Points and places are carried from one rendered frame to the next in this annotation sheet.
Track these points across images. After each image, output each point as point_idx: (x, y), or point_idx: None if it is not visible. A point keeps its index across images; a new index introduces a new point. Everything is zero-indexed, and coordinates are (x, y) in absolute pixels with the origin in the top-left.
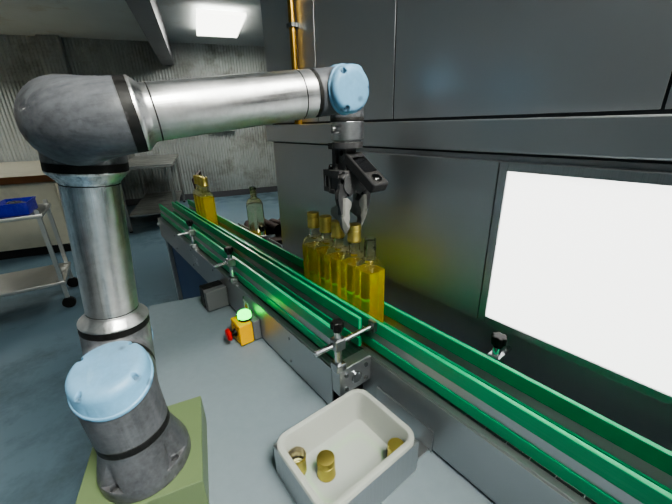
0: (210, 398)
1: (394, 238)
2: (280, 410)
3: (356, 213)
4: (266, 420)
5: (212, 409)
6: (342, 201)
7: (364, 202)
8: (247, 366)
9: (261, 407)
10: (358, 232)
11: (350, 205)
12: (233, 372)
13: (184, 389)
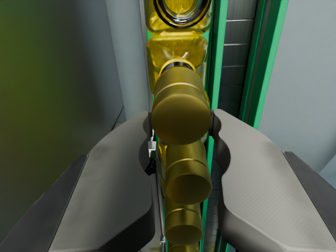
0: (322, 77)
1: (19, 53)
2: (291, 13)
3: (148, 163)
4: (310, 10)
5: (331, 62)
6: (335, 226)
7: (97, 189)
8: (268, 97)
9: (300, 31)
10: (181, 81)
11: (232, 187)
12: (283, 98)
13: (328, 103)
